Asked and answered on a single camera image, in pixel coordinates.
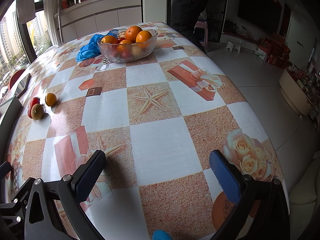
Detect pink plastic stool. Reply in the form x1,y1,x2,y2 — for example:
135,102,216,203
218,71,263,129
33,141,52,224
194,19,208,51

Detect white sideboard cabinet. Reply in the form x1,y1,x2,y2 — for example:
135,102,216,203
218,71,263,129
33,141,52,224
54,0,142,42

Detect orange in bowl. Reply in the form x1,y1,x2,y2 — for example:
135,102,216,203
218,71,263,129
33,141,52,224
136,30,152,43
125,25,142,43
100,35,118,44

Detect black smartphone red case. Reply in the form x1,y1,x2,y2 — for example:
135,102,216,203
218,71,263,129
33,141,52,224
14,74,31,99

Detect tan round longan fruit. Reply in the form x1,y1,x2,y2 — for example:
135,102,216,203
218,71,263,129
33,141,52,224
31,103,44,120

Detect yellow cherry tomato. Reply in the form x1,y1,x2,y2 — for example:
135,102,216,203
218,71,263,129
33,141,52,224
45,93,57,107

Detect shallow grey white box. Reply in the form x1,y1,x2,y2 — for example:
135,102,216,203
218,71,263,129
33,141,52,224
0,96,22,164

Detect crumpled blue glove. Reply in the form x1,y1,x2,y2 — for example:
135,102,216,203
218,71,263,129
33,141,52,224
75,29,119,62

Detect patterned plastic tablecloth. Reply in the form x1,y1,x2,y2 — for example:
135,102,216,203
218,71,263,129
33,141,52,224
2,23,284,239

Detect glass fruit bowl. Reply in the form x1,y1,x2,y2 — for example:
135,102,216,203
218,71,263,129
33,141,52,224
97,29,158,63

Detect red cherry tomato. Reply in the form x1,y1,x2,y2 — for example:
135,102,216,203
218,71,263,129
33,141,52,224
28,108,33,119
29,97,40,108

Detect small white step stool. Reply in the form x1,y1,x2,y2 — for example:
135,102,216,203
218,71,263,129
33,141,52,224
226,41,241,53

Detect red chair back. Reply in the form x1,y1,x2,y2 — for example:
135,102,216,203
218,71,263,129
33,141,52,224
8,69,25,90

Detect blue gloved right hand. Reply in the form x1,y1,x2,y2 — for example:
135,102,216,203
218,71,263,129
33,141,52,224
152,230,173,240

